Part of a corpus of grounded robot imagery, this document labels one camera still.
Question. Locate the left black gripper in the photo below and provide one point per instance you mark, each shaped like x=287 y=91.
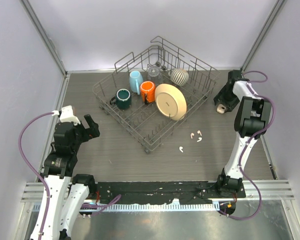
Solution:
x=91 y=132

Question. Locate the dark green mug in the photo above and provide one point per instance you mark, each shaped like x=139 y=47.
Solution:
x=122 y=99

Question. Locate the aluminium frame post right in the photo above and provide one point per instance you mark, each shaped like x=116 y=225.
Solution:
x=275 y=11

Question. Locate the beige plate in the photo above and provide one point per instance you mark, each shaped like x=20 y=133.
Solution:
x=170 y=101

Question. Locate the white slotted cable duct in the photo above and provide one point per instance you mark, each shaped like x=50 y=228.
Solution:
x=172 y=207

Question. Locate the aluminium frame rail front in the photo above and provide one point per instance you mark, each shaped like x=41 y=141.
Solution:
x=269 y=189

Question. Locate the orange mug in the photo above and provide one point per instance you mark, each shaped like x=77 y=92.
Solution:
x=147 y=92

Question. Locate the striped ceramic mug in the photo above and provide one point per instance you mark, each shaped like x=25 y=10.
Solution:
x=178 y=76

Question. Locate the clear glass cup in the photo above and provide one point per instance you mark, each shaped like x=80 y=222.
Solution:
x=154 y=75

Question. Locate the aluminium frame post left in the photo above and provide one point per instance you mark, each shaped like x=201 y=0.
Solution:
x=43 y=35

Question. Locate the grey wire dish rack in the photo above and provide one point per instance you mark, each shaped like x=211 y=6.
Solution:
x=145 y=122

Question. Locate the light blue mug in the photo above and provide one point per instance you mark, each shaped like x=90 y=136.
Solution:
x=135 y=81

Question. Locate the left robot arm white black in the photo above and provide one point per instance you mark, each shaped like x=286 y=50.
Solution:
x=64 y=193

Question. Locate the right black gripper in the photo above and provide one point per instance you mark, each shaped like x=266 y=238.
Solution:
x=229 y=105

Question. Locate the aluminium frame post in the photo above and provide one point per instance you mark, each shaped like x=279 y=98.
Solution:
x=275 y=11
x=43 y=35

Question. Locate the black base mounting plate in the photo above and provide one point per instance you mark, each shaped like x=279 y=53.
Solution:
x=161 y=192

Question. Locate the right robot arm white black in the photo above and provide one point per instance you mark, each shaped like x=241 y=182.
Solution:
x=250 y=123

